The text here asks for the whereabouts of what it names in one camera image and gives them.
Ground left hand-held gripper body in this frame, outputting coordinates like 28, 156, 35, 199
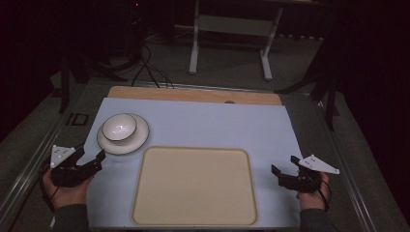
49, 144, 104, 189

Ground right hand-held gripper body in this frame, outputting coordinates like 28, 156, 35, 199
278, 154, 340, 194

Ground person's right hand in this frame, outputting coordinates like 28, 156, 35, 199
297, 172, 332, 211

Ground person's left hand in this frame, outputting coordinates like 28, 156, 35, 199
43, 167, 94, 211

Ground white plate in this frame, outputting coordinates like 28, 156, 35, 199
96, 113, 150, 157

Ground black floor socket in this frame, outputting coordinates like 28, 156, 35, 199
65, 112, 90, 127

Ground white bowl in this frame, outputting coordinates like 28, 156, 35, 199
101, 112, 138, 143

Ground black stand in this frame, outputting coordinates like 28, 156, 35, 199
275, 30, 343, 131

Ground light blue mat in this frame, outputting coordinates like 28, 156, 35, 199
84, 97, 305, 230

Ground beige tray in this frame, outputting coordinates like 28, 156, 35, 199
130, 145, 259, 227

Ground metal floor rail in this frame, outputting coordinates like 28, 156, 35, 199
0, 102, 80, 225
310, 98, 379, 232

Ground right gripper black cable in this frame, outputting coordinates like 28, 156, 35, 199
317, 179, 334, 212

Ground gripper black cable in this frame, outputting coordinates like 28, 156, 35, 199
317, 179, 334, 212
38, 157, 61, 214

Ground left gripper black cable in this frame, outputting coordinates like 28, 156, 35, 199
38, 157, 61, 214

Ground black floor cables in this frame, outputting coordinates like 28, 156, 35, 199
130, 41, 175, 90

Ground white metal table frame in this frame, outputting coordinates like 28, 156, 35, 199
188, 0, 285, 82

